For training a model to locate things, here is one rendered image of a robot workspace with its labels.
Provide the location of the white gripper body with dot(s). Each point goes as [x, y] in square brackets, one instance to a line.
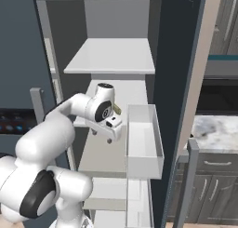
[115, 133]

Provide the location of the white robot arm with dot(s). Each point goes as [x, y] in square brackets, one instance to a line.
[40, 144]

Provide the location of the yellow butter stick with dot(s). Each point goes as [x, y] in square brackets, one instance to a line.
[116, 109]

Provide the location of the white fridge door bin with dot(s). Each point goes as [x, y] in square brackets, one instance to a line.
[144, 144]
[138, 203]

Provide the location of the dark blue dispenser fridge door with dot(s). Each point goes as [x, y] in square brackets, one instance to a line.
[21, 51]

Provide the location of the grey drawer front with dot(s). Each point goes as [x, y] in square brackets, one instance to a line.
[217, 168]

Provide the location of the grey cupboard door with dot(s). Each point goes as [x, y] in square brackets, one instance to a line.
[201, 197]
[224, 200]

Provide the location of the black microwave oven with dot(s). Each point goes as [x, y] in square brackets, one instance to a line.
[218, 95]

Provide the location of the grey wall cupboard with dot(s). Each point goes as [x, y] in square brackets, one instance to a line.
[224, 20]

